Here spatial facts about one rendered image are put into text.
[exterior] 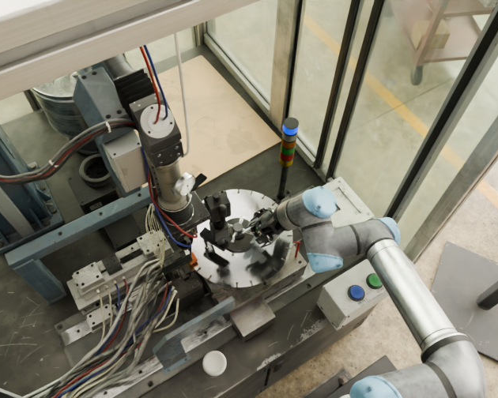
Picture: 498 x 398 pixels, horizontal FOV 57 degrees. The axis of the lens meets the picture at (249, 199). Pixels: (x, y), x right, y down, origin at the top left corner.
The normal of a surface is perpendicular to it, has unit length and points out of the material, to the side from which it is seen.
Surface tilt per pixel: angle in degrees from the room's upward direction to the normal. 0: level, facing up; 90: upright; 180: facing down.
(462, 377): 16
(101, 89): 0
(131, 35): 90
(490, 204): 0
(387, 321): 0
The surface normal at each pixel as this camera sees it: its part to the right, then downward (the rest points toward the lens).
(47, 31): 0.53, 0.73
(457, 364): -0.07, -0.87
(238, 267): 0.01, -0.52
